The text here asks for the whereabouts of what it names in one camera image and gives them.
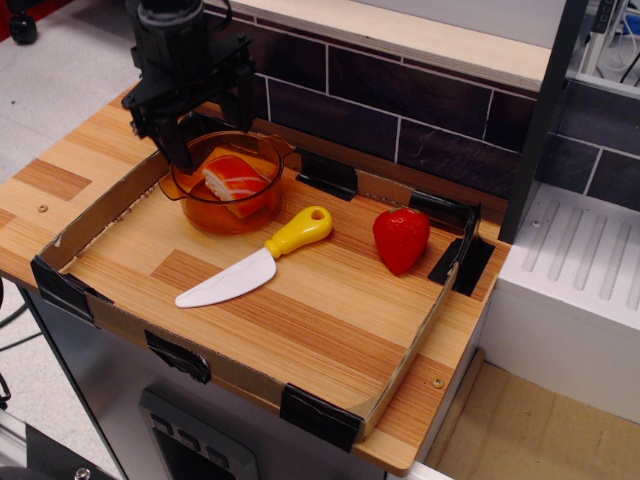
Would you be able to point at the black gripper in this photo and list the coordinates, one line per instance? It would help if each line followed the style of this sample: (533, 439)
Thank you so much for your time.
(202, 70)

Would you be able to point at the salmon sushi toy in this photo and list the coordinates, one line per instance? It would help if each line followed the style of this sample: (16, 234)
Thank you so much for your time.
(234, 181)

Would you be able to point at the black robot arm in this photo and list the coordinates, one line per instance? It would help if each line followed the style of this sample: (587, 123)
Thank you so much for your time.
(170, 12)

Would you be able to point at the orange transparent plastic pot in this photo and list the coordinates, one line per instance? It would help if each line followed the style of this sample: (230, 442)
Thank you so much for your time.
(265, 153)

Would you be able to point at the cardboard fence with black tape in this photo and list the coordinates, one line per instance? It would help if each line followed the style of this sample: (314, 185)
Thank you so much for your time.
(333, 321)

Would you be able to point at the light wooden shelf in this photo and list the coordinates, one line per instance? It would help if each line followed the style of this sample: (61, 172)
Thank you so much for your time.
(452, 48)

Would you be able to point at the black caster wheel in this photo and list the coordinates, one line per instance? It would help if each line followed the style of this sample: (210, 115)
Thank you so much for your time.
(23, 29)

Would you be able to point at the red toy strawberry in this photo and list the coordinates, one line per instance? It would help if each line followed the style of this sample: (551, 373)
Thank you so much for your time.
(401, 236)

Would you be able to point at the grey oven control panel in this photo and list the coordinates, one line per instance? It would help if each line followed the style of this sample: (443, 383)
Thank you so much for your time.
(190, 448)

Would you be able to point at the white ridged sink drainboard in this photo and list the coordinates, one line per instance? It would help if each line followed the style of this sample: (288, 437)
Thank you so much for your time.
(564, 313)

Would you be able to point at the dark grey left post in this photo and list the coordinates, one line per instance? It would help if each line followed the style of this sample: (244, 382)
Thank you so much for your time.
(148, 56)

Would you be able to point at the dark grey post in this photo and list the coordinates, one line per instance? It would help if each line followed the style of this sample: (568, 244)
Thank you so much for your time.
(550, 91)
(148, 56)

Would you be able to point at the yellow handled white toy knife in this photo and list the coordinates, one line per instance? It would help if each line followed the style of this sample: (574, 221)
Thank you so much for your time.
(310, 225)

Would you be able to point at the dark grey right post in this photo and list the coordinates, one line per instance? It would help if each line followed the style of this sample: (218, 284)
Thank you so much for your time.
(550, 91)

